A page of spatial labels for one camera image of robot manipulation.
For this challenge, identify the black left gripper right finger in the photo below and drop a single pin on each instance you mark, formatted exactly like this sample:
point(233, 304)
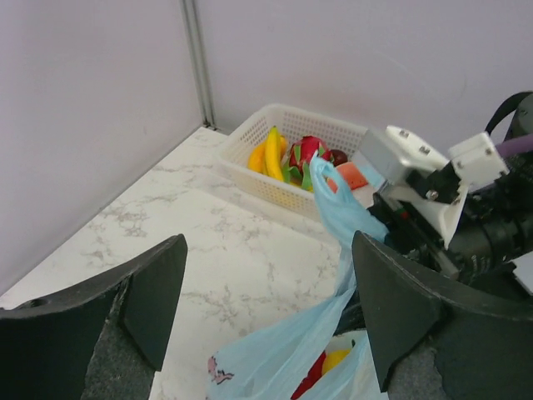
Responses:
point(436, 338)

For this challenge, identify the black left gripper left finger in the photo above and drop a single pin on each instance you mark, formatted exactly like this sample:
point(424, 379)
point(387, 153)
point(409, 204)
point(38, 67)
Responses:
point(103, 338)

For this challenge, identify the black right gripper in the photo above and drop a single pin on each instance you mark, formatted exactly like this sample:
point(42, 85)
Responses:
point(495, 228)

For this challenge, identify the light blue plastic bag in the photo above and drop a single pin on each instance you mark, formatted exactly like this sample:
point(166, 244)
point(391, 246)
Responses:
point(272, 362)

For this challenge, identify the red fake apple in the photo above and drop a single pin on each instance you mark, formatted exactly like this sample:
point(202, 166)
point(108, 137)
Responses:
point(311, 378)

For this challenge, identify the yellow fake banana bunch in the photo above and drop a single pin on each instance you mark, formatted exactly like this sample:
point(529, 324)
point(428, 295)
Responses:
point(267, 157)

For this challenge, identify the fake watermelon slice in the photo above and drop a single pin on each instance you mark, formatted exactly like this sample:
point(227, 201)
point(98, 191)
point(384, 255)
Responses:
point(352, 175)

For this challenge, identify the dark purple fake plum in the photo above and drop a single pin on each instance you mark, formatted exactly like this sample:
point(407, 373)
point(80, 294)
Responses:
point(338, 157)

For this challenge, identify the red fake dragon fruit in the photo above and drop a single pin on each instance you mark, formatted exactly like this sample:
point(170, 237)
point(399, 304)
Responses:
point(296, 169)

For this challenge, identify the right aluminium corner post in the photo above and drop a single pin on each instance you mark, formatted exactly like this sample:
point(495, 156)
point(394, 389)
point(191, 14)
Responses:
point(199, 61)

